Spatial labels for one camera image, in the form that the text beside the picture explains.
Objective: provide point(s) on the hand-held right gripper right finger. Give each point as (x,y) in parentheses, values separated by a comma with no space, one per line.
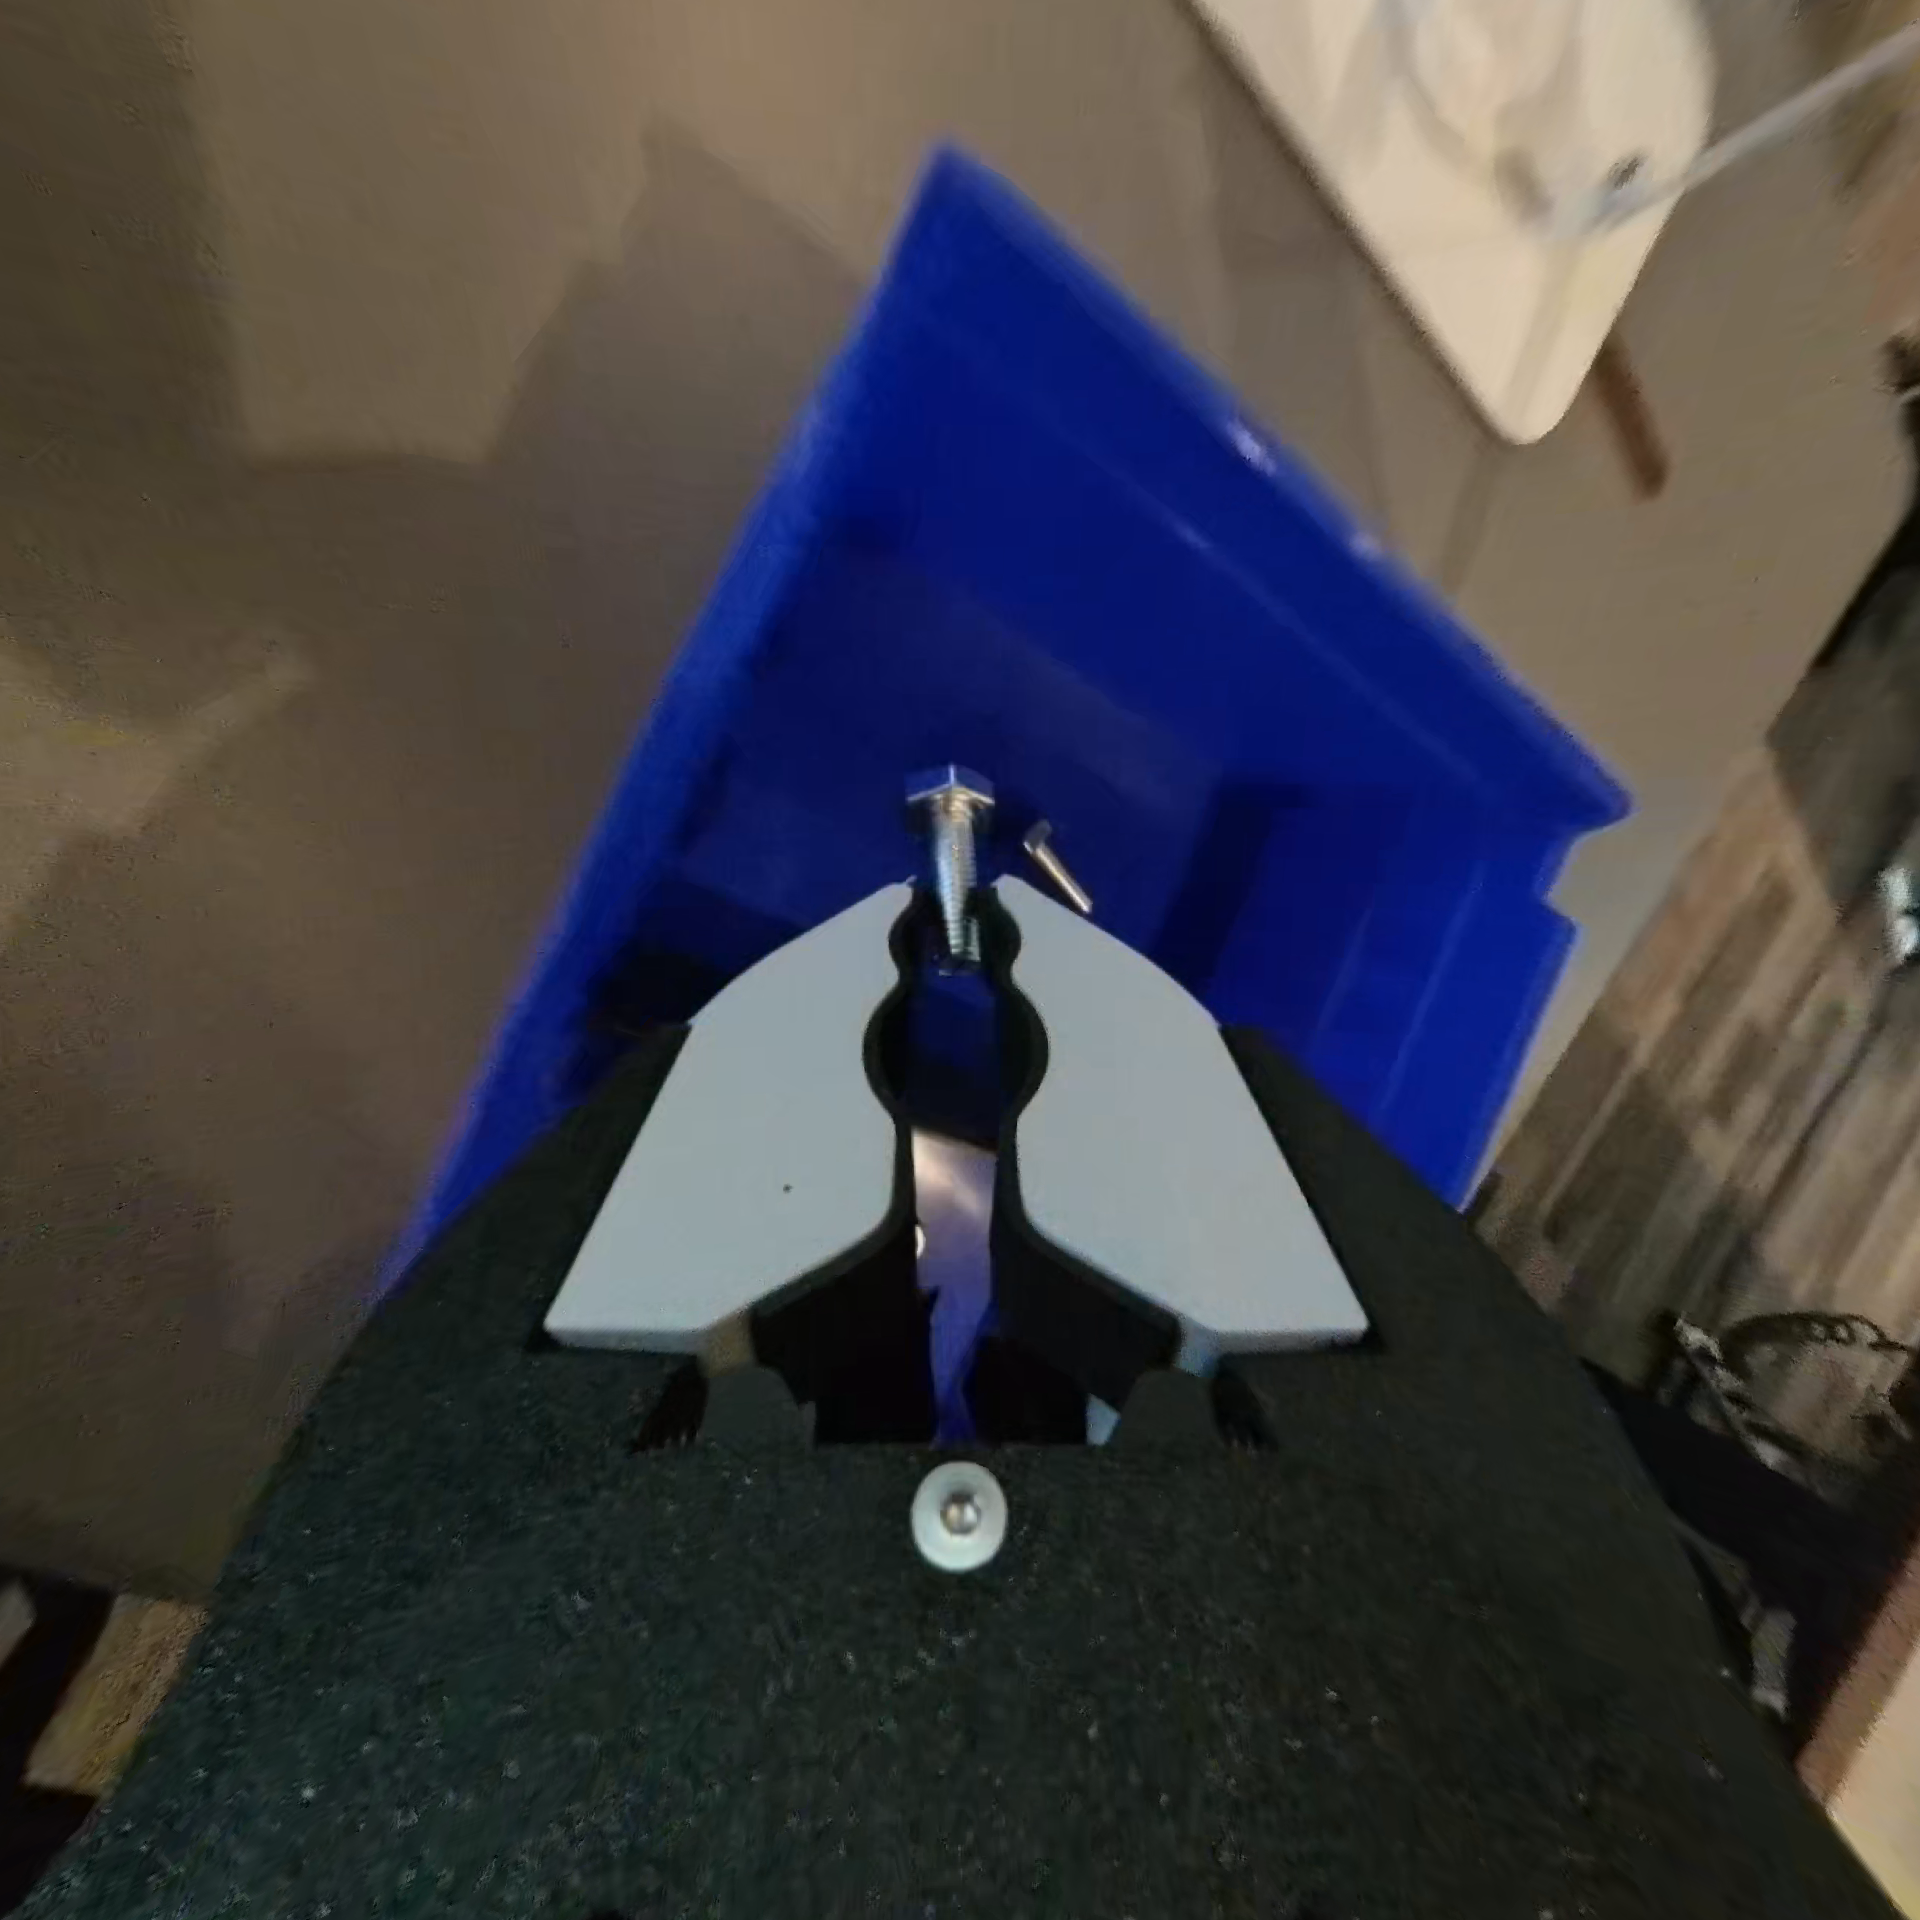
(1186,1156)

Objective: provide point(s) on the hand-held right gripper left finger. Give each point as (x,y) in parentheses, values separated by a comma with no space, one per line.
(734,1156)

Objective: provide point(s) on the steel hex bolt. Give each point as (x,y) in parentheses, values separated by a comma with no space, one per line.
(945,840)
(1059,867)

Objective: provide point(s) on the blue plastic bin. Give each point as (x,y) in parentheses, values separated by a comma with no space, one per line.
(1125,600)

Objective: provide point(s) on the black office chair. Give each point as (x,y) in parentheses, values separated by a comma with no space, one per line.
(1786,1381)

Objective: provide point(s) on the white sign stand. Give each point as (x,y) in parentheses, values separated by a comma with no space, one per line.
(1485,195)

